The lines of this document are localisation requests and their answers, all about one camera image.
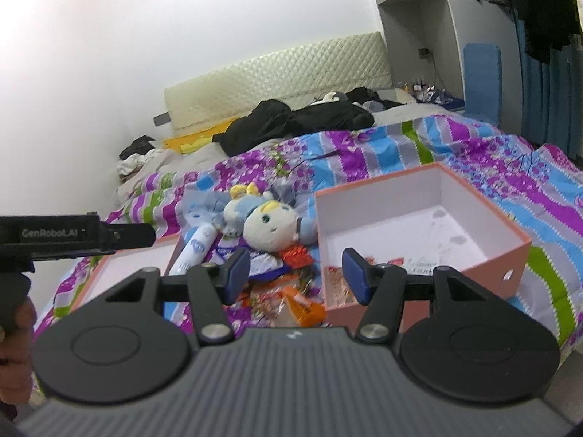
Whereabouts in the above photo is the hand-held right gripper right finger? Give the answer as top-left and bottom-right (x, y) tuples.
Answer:
(341, 247), (490, 344)

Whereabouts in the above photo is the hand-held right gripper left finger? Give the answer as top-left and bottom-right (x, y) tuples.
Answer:
(93, 248), (251, 347)

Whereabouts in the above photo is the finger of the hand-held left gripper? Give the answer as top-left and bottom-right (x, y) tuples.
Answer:
(101, 222), (157, 252)

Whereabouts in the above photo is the clear orange snack packet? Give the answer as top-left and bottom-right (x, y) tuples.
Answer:
(324, 266), (361, 309)

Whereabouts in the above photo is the blue white snack packet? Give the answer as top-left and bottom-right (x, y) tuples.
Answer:
(248, 250), (285, 282)

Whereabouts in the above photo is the red snack packet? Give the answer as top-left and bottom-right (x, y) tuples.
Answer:
(278, 244), (316, 270)

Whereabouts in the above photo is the pink cardboard box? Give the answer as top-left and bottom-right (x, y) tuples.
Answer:
(314, 161), (533, 328)

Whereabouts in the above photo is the person's left hand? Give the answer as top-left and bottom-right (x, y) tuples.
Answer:
(0, 300), (38, 367)

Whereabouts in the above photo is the pink box lid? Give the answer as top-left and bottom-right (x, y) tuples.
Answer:
(68, 234), (184, 324)

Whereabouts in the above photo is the white tube bottle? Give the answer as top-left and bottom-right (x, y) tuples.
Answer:
(168, 224), (218, 277)

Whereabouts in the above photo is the blue dress plush doll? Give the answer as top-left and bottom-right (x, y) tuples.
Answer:
(182, 182), (320, 265)

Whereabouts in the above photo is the black white clothes heap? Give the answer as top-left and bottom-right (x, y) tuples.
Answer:
(116, 135), (170, 178)

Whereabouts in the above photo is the yellow cloth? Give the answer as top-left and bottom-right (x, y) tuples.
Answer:
(163, 116), (240, 153)

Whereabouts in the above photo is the black clothes pile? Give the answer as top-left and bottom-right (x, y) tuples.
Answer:
(212, 86), (379, 156)

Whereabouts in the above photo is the floral striped blanket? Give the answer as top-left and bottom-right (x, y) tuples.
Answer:
(34, 114), (583, 347)

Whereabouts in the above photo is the row of small bottles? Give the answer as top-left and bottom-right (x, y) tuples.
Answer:
(401, 79), (450, 102)

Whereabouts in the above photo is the cream quilted headboard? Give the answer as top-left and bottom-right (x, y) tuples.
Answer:
(163, 32), (393, 135)

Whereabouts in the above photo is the blue padded board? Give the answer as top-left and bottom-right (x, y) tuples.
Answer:
(462, 43), (502, 127)

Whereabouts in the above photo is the blue curtain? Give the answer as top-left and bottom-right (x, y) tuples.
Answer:
(514, 9), (583, 165)

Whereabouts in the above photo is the black hanging coat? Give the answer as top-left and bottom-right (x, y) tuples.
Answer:
(483, 0), (583, 63)

